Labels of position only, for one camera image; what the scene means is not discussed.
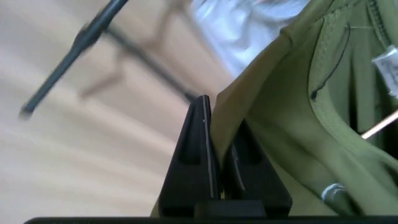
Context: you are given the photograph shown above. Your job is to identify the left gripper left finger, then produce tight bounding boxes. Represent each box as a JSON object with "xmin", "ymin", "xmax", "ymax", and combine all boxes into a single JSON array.
[{"xmin": 157, "ymin": 94, "xmax": 223, "ymax": 218}]

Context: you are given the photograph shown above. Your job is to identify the pink clothes hanger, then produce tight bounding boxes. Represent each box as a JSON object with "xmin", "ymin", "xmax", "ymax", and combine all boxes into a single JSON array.
[{"xmin": 360, "ymin": 108, "xmax": 398, "ymax": 140}]

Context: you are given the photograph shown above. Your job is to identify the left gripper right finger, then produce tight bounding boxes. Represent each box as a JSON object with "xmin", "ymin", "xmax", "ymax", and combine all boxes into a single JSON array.
[{"xmin": 221, "ymin": 119, "xmax": 294, "ymax": 218}]

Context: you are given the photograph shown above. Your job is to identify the pale grey shorts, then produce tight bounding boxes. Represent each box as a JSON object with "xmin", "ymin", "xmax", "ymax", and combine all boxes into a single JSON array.
[{"xmin": 189, "ymin": 0, "xmax": 312, "ymax": 78}]

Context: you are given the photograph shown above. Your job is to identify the black clothes rack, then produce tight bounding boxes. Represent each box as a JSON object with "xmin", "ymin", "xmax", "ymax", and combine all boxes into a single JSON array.
[{"xmin": 17, "ymin": 0, "xmax": 200, "ymax": 121}]

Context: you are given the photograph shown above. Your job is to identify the green long-sleeved shirt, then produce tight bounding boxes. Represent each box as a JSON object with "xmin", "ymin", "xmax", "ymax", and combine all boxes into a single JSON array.
[{"xmin": 150, "ymin": 0, "xmax": 398, "ymax": 218}]

